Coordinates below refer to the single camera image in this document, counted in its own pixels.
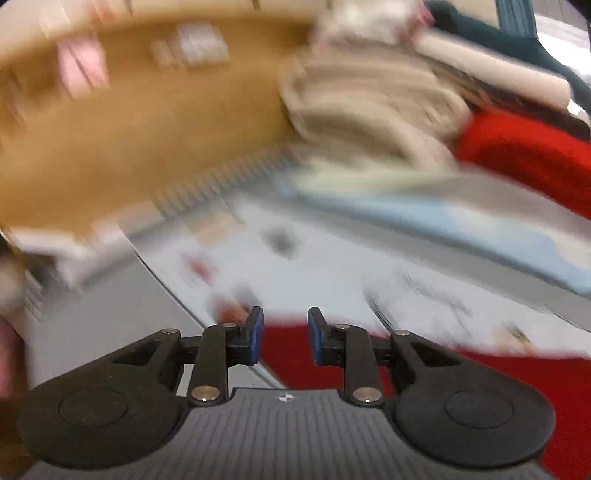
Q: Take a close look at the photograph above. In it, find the dark red knit sweater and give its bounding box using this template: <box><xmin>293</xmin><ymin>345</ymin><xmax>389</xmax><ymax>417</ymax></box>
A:
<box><xmin>262</xmin><ymin>320</ymin><xmax>590</xmax><ymax>479</ymax></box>

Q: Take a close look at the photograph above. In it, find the light blue folded sheet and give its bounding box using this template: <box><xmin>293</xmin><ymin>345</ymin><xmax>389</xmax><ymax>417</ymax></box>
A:
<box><xmin>276</xmin><ymin>169</ymin><xmax>590</xmax><ymax>297</ymax></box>

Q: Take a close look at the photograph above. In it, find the bright red quilt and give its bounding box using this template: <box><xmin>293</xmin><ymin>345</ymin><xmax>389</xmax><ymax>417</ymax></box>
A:
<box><xmin>456</xmin><ymin>112</ymin><xmax>590</xmax><ymax>219</ymax></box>

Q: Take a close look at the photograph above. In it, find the teal shark plush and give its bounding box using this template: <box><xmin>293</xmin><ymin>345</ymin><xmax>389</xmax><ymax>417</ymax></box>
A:
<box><xmin>427</xmin><ymin>1</ymin><xmax>590</xmax><ymax>110</ymax></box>

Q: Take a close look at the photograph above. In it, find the white folded duvet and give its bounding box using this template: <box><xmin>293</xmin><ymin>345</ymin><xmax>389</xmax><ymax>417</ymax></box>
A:
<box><xmin>314</xmin><ymin>1</ymin><xmax>571</xmax><ymax>110</ymax></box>

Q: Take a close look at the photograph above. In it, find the printed deer bed sheet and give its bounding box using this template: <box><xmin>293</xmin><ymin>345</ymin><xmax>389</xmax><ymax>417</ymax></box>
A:
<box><xmin>133</xmin><ymin>196</ymin><xmax>590</xmax><ymax>357</ymax></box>

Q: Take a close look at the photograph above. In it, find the person's left hand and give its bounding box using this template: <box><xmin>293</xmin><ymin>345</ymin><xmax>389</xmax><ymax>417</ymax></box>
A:
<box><xmin>1</xmin><ymin>255</ymin><xmax>26</xmax><ymax>479</ymax></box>

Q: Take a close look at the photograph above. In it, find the cream folded blanket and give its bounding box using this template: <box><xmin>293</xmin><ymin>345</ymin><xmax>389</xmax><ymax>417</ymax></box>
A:
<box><xmin>280</xmin><ymin>49</ymin><xmax>472</xmax><ymax>171</ymax></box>

